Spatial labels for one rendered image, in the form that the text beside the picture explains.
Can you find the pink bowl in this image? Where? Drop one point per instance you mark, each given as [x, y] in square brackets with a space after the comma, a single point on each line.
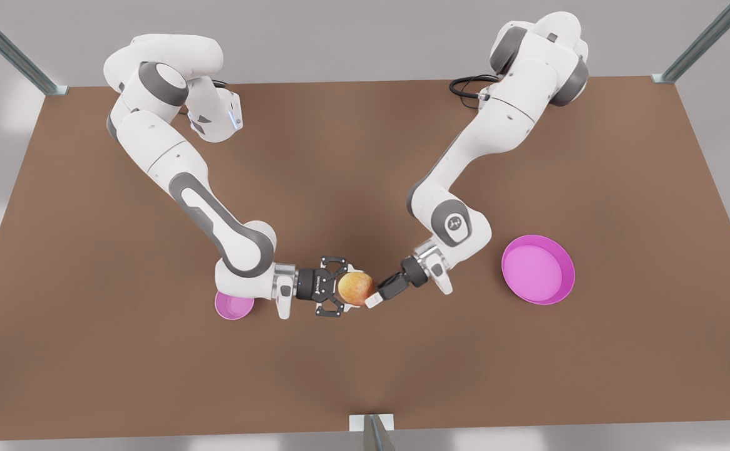
[232, 307]

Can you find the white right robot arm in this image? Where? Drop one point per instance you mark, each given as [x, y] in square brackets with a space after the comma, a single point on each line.
[152, 144]

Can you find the silver frame post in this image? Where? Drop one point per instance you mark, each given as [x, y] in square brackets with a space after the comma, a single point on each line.
[703, 42]
[372, 433]
[8, 49]

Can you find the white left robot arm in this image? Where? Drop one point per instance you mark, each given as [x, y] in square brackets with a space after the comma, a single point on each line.
[503, 119]

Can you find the pink plate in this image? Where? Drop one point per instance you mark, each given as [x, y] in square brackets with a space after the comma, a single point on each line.
[537, 270]

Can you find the yellow red apple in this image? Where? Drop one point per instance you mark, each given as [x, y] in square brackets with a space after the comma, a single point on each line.
[355, 288]

